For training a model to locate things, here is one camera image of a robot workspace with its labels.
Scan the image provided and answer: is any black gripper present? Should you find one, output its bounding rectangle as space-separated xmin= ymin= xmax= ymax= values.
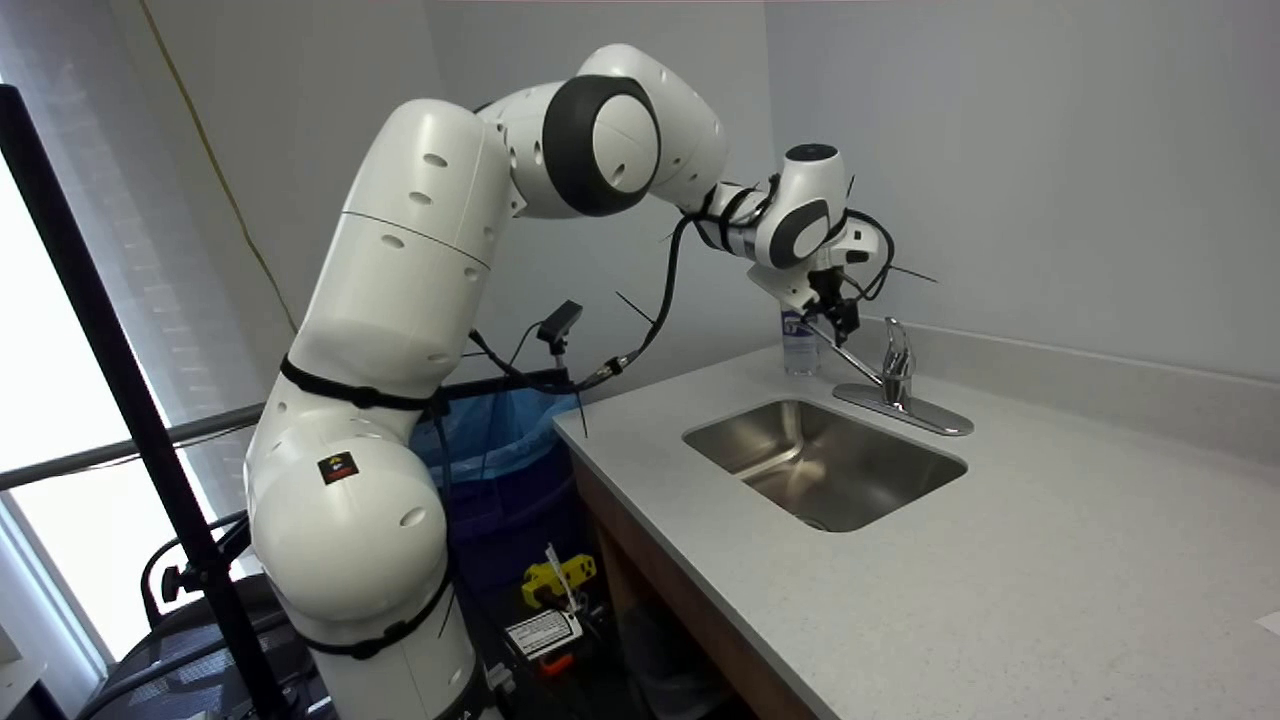
xmin=796 ymin=261 xmax=862 ymax=351

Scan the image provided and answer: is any chrome sink faucet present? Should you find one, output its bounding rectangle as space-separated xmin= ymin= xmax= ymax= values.
xmin=813 ymin=314 xmax=976 ymax=439

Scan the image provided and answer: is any stainless steel sink basin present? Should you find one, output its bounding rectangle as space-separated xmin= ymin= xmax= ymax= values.
xmin=680 ymin=394 xmax=972 ymax=534

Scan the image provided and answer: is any clear plastic water bottle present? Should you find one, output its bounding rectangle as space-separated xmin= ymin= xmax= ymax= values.
xmin=775 ymin=309 xmax=821 ymax=384

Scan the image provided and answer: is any wooden counter cabinet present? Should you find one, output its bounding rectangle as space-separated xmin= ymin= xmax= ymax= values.
xmin=570 ymin=454 xmax=815 ymax=720

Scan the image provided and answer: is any blue trash bin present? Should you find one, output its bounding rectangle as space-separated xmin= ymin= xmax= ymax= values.
xmin=408 ymin=376 xmax=597 ymax=633

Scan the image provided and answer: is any yellow tool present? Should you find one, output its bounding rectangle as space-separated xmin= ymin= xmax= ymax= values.
xmin=515 ymin=553 xmax=601 ymax=611

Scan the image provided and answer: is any white labelled box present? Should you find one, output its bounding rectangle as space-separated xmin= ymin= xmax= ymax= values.
xmin=504 ymin=609 xmax=588 ymax=669

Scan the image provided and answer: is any black stand pole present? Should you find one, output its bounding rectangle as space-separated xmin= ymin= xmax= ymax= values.
xmin=0 ymin=80 xmax=290 ymax=720

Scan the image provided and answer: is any black cart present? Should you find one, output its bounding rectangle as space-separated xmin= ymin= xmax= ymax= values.
xmin=77 ymin=510 xmax=336 ymax=720

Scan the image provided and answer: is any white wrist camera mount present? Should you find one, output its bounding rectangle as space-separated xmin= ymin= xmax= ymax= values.
xmin=743 ymin=257 xmax=815 ymax=314

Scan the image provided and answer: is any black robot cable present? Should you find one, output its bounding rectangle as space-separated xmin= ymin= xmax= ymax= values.
xmin=454 ymin=204 xmax=899 ymax=403

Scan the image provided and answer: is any black clamp mount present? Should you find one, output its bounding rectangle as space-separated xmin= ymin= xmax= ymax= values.
xmin=530 ymin=295 xmax=588 ymax=357

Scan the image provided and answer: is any dark window rail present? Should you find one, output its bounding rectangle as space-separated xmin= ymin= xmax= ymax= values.
xmin=0 ymin=408 xmax=263 ymax=491

